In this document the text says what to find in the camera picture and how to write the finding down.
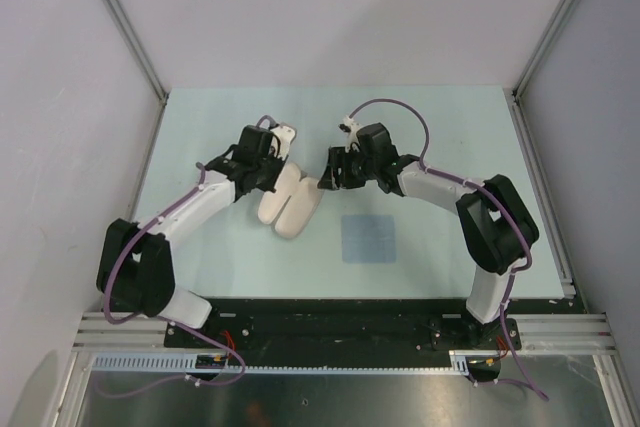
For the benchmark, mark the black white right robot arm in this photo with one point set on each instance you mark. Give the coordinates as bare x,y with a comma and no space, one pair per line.
497,227

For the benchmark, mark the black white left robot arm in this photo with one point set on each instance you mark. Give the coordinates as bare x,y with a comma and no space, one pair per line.
136,270

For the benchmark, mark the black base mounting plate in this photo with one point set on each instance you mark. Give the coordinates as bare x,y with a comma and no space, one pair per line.
352,355

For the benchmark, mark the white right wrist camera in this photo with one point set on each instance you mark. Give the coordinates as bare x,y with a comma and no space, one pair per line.
350,127

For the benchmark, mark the blue square cleaning cloth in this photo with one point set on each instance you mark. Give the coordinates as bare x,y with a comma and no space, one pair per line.
368,239

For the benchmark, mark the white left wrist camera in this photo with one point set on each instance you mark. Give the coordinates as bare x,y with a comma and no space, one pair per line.
284,136

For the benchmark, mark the aluminium post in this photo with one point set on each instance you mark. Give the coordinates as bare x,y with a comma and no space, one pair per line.
558,21
131,39

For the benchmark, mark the pale green glasses case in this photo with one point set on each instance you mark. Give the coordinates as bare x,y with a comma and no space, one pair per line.
293,203

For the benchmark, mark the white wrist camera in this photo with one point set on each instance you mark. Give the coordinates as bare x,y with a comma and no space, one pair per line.
284,136
350,127

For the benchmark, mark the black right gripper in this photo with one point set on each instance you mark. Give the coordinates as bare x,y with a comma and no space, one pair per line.
339,157

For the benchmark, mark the left rear aluminium post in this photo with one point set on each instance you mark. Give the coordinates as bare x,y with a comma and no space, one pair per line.
131,39

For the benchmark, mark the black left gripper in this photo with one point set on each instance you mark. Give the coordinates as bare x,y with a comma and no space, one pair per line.
270,184

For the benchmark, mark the right rear aluminium post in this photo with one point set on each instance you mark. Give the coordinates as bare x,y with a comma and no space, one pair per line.
558,21

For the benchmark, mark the aluminium front frame rail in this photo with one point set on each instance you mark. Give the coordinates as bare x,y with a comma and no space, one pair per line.
531,334

